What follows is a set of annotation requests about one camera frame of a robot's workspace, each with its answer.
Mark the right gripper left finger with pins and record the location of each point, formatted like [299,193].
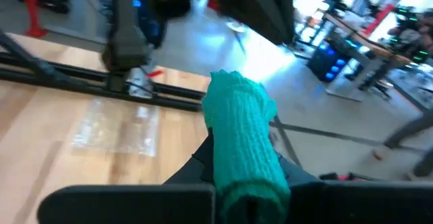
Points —
[199,173]

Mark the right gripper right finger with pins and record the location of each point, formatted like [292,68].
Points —
[297,175]

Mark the teal elastic bandage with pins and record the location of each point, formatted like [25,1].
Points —
[240,132]

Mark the red black power station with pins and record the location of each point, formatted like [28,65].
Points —
[345,177]

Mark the clear plastic bag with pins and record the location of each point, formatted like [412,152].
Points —
[115,129]

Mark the red stand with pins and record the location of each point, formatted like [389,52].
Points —
[32,11]

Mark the black computer blue lights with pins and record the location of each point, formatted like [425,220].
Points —
[326,65]

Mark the wooden desk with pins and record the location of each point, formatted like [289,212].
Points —
[372,48]

